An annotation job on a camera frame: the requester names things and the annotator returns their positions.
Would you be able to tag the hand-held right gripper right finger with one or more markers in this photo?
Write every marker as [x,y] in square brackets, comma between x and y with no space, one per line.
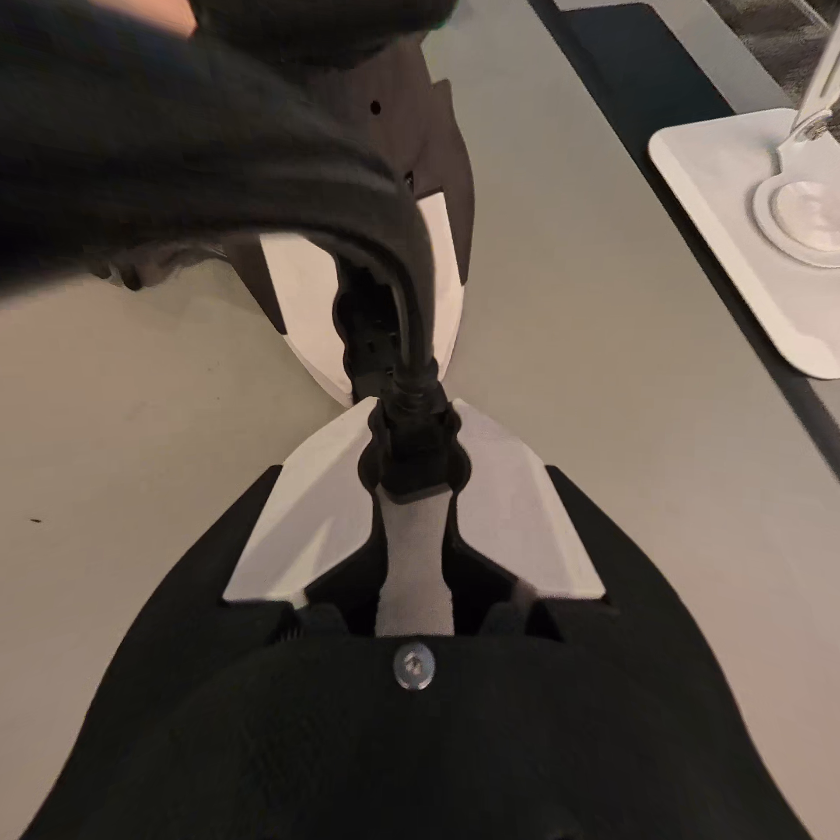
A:
[525,518]

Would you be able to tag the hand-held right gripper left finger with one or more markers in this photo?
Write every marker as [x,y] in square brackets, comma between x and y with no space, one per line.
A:
[308,512]

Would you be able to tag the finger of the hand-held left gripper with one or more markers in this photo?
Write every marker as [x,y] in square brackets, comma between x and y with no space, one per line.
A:
[302,308]
[445,282]

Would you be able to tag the white stand with flat base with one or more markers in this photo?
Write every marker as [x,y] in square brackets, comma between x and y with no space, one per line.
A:
[715,197]

